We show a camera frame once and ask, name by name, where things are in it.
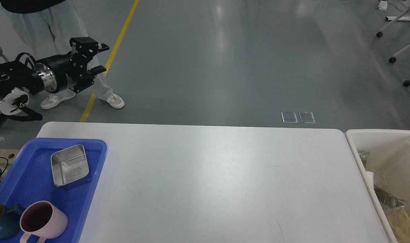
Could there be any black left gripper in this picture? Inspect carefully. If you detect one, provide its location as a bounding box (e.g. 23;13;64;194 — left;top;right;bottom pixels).
34;37;110;93

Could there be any stainless steel rectangular container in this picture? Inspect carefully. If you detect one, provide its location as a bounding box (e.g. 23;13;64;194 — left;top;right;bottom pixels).
50;144;92;190

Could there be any pink mug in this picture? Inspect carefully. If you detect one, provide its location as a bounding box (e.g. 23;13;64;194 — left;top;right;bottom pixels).
19;200;69;243

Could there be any aluminium foil tray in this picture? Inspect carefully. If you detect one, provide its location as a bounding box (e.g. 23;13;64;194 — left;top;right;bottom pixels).
373;172;407;212

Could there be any white paper cup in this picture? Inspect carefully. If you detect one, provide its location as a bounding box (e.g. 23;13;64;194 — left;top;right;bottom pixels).
364;171;374;192

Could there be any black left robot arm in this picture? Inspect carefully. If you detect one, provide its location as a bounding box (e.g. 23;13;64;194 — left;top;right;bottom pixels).
0;37;110;127

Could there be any person in light jeans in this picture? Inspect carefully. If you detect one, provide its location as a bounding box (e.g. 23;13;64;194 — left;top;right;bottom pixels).
0;0;125;109

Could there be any clear floor plate left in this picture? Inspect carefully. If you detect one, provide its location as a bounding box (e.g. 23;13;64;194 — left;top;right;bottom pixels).
281;112;298;124

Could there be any white chair base with castors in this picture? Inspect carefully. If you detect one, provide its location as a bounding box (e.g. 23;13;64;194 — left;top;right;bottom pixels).
376;0;410;87

